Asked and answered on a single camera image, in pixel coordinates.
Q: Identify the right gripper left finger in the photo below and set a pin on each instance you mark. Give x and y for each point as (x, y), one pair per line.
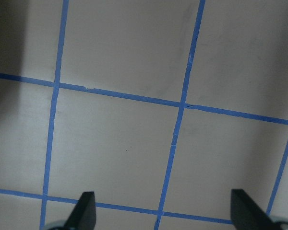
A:
(83, 216)

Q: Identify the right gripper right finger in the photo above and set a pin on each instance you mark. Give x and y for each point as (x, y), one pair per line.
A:
(245, 214)

